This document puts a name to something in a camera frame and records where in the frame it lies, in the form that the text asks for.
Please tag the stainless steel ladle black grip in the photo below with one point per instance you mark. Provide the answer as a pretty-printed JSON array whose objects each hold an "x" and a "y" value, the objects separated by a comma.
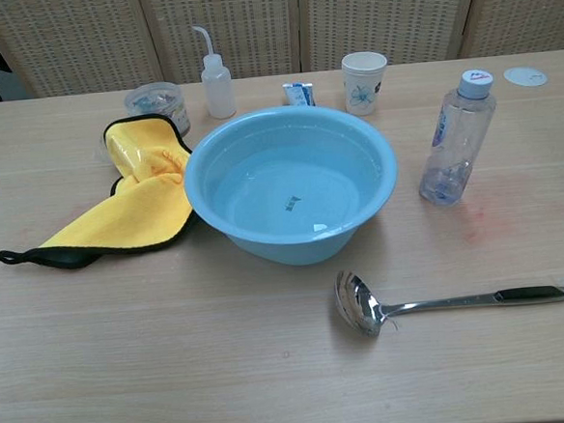
[{"x": 353, "y": 301}]

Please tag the light blue bowl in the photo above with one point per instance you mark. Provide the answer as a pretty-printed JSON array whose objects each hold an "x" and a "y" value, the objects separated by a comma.
[{"x": 255, "y": 174}]

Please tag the small clear plastic bottle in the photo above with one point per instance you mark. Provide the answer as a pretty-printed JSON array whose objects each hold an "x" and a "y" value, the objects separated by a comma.
[{"x": 456, "y": 146}]

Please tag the blue white toothpaste tube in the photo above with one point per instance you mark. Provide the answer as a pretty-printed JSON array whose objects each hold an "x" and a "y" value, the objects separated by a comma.
[{"x": 298, "y": 95}]

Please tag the yellow cloth with black trim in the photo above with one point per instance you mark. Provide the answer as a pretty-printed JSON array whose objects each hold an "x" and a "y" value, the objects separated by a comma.
[{"x": 151, "y": 206}]

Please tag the translucent squeeze bottle bent nozzle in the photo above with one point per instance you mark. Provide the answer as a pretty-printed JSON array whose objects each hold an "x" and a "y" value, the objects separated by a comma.
[{"x": 218, "y": 87}]

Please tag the white paper cup flower print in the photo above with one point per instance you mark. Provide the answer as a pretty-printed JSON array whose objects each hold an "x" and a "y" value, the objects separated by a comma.
[{"x": 364, "y": 85}]

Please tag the clear jar of binder clips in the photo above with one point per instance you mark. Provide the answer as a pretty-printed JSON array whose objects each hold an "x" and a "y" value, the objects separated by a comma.
[{"x": 155, "y": 99}]

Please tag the woven wooden folding screen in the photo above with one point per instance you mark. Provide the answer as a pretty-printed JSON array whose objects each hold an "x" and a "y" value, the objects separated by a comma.
[{"x": 259, "y": 24}]

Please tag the white round table grommet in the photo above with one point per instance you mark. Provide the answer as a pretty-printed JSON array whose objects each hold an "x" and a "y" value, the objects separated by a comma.
[{"x": 526, "y": 75}]

